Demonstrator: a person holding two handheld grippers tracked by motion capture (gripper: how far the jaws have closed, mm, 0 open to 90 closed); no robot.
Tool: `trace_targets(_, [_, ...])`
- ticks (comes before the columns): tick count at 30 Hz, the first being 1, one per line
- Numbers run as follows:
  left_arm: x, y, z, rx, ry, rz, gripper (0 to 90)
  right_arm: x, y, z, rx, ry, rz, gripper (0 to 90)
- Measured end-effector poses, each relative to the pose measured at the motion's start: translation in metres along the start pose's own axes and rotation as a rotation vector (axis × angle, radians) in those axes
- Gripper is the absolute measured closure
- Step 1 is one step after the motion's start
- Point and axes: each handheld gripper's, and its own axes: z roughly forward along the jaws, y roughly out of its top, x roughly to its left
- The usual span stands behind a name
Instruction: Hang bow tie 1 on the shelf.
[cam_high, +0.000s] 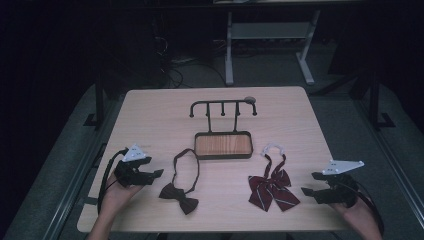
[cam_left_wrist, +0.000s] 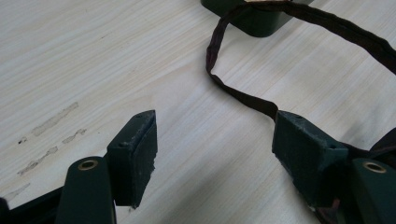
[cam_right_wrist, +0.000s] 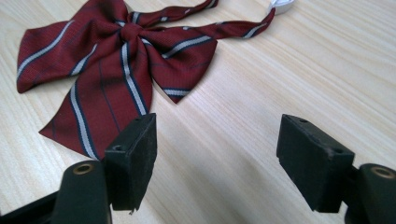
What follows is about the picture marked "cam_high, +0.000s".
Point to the black metal stand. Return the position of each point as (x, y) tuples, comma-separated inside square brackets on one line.
[(375, 100), (99, 100)]

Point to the black hook rack wooden base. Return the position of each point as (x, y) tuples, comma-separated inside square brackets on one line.
[(223, 145)]

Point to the person's left hand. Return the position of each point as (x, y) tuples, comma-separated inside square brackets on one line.
[(116, 196)]

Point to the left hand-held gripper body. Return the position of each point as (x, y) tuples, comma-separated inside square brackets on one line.
[(133, 175)]

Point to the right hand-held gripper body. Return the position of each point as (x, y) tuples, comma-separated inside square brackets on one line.
[(340, 190)]

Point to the grey metal stand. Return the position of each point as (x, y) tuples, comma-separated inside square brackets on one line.
[(266, 30)]

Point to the person's right hand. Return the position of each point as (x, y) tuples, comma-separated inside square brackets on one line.
[(353, 213)]

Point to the red striped bow tie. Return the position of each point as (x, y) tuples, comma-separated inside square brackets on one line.
[(271, 190)]

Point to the dark brown bow tie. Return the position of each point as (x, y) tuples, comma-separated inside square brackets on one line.
[(180, 196)]

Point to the grey round disc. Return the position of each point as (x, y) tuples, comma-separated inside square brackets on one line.
[(250, 99)]

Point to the white power strip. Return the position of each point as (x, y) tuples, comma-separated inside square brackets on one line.
[(183, 60)]

